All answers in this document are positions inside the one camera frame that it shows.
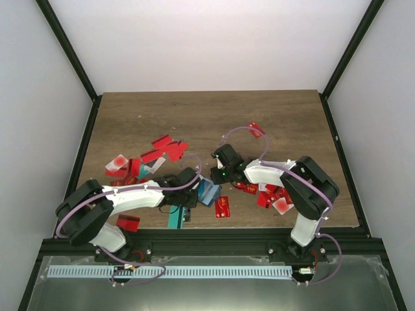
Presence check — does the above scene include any teal card black stripe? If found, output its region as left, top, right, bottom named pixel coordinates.
left=167, top=205, right=185, bottom=229

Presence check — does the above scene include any navy blue card holder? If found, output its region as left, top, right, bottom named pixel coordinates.
left=198, top=178, right=222, bottom=207

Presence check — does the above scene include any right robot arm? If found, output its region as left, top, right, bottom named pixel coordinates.
left=211, top=144, right=340, bottom=261

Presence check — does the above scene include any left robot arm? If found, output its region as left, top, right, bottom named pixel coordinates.
left=56, top=167, right=202, bottom=262

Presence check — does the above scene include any red VIP card right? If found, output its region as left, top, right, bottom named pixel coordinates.
left=234, top=182, right=258, bottom=195

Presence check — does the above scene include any red vip card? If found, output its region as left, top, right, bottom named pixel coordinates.
left=215, top=196, right=230, bottom=218
left=234, top=182, right=258, bottom=195

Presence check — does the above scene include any red VIP card centre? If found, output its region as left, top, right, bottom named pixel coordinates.
left=215, top=196, right=230, bottom=218

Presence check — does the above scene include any white card red print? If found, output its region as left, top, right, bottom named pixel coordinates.
left=145, top=157, right=166, bottom=174

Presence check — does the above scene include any white red dot card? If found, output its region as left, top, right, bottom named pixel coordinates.
left=272, top=197, right=294, bottom=215
left=105, top=154, right=128, bottom=172

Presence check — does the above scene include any red striped card top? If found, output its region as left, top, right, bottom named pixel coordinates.
left=151, top=134, right=172, bottom=150

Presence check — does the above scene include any red card front left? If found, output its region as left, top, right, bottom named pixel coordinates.
left=116, top=214, right=140, bottom=232

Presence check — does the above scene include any white red dot card left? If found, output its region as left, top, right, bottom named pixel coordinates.
left=105, top=154, right=128, bottom=172

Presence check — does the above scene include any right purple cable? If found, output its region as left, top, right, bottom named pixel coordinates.
left=219, top=126, right=343, bottom=288

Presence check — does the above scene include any white slotted cable duct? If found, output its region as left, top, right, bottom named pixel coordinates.
left=47, top=265, right=292, bottom=280

